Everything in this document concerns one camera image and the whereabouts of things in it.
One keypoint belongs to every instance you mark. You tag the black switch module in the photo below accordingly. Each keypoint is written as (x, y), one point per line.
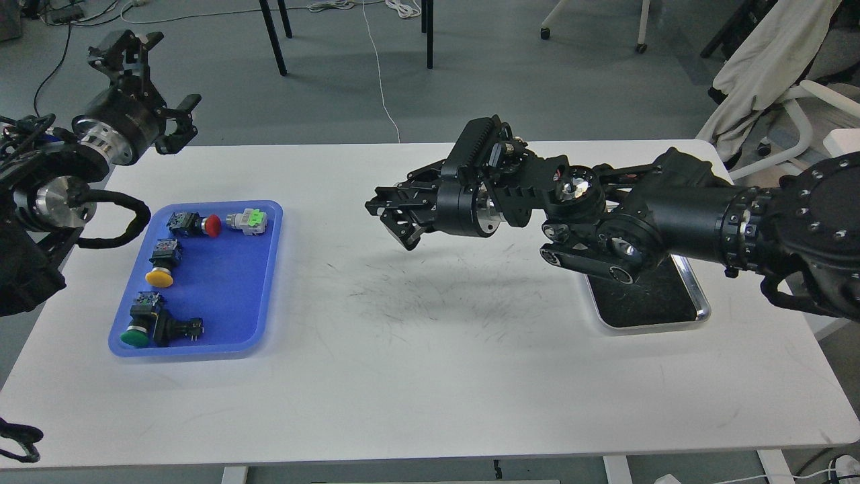
(168, 328)

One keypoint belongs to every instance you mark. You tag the green grey switch module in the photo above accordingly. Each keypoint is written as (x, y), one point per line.
(251, 221)

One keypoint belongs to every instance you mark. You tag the yellow push button switch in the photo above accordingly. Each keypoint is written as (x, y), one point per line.
(167, 255)

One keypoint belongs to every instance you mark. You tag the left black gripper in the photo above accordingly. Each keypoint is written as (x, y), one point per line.
(116, 124)

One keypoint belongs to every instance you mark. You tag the white chair with beige cloth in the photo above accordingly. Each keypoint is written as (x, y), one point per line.
(765, 119)

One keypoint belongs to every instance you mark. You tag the blue plastic tray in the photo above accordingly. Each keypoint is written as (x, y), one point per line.
(225, 281)

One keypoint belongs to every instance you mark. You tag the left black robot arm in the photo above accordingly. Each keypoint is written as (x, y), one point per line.
(46, 193)

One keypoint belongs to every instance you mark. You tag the steel tray with black mat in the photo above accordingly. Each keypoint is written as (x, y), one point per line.
(669, 298)

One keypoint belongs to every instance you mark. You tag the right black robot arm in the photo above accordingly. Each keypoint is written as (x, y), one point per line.
(616, 223)

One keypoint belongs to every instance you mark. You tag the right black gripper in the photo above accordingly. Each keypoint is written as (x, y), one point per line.
(459, 210)

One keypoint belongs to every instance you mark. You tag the red push button switch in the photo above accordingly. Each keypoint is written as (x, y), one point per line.
(184, 224)

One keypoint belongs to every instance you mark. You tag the green push button switch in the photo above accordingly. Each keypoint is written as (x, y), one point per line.
(144, 312)

